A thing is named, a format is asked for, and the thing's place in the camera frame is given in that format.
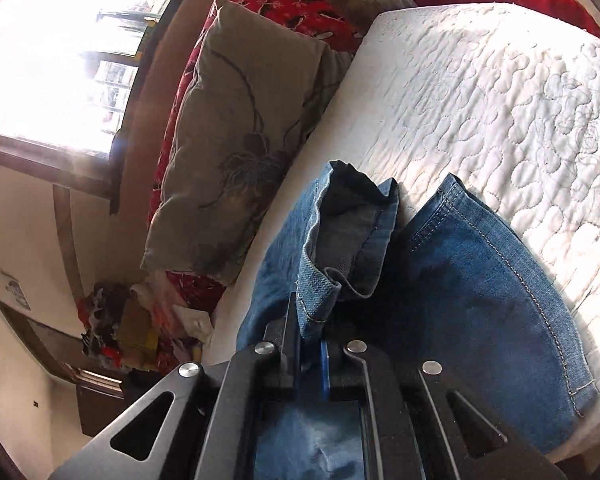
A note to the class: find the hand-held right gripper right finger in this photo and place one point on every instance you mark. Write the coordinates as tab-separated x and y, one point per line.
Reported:
325	365

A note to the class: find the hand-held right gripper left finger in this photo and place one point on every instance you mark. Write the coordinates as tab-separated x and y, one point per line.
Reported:
286	360

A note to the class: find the blue denim pants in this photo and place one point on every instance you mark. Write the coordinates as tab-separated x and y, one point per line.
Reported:
455	285

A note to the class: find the pile of colourful clothes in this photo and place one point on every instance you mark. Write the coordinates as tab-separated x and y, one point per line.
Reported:
125	330

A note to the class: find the dark wooden cabinet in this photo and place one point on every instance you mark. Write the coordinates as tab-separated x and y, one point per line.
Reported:
100	405

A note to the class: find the grey floral pillow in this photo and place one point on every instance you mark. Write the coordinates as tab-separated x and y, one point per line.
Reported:
230	135

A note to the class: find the red patterned pillow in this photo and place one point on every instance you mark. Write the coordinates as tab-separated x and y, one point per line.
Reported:
280	0

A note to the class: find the wooden framed window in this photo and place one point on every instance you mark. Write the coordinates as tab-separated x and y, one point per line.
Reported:
55	60

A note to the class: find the small wall poster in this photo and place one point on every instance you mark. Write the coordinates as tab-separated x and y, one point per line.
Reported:
16	290

